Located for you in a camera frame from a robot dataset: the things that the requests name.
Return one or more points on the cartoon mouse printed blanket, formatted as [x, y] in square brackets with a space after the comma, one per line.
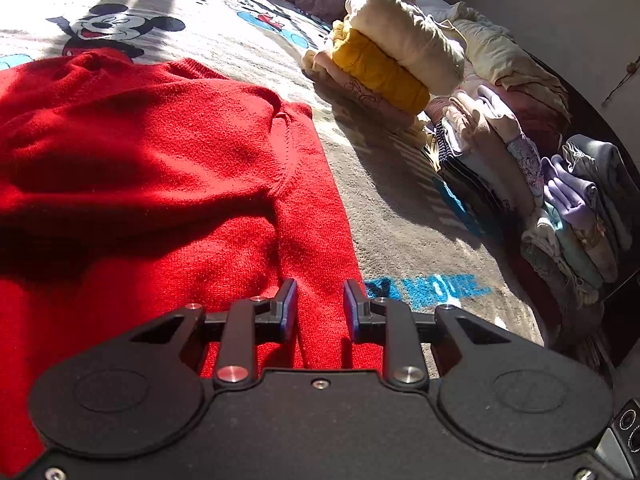
[390, 200]

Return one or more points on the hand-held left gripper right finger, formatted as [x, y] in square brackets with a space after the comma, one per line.
[352, 310]

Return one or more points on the dark bed headboard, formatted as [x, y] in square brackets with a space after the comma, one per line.
[600, 125]

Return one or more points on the folded cream garment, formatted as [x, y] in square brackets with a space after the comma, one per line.
[410, 35]

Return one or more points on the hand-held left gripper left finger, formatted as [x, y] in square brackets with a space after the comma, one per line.
[289, 310]

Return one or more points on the dried twig wall hanging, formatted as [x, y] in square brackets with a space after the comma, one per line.
[631, 66]

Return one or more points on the folded pale pink garment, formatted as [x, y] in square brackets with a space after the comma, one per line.
[350, 91]

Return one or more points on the folded yellow knit garment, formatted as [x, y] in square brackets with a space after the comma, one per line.
[385, 75]

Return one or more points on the pile of folded clothes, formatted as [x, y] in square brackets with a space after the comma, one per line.
[500, 170]

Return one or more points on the cream and pink bedding heap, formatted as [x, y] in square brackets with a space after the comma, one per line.
[500, 55]

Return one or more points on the red knit sweater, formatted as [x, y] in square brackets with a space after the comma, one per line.
[150, 160]

